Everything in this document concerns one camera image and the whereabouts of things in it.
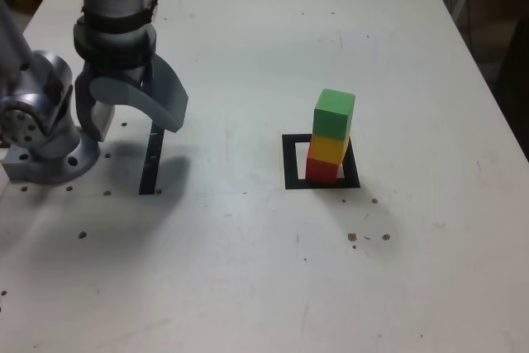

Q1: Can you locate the yellow cube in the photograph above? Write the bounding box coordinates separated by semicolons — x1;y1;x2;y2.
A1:
308;133;351;165

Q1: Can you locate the black tape strip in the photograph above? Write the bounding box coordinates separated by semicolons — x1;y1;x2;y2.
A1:
138;121;166;197

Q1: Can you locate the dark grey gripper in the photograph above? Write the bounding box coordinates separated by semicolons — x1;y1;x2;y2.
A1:
73;56;190;143

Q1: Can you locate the green cube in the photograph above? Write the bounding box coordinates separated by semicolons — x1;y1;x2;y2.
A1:
312;88;356;142

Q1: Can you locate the black tape square outline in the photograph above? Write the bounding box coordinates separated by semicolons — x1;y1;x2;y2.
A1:
281;132;361;191

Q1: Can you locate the red cube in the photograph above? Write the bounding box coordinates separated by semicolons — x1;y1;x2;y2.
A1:
304;154;342;184

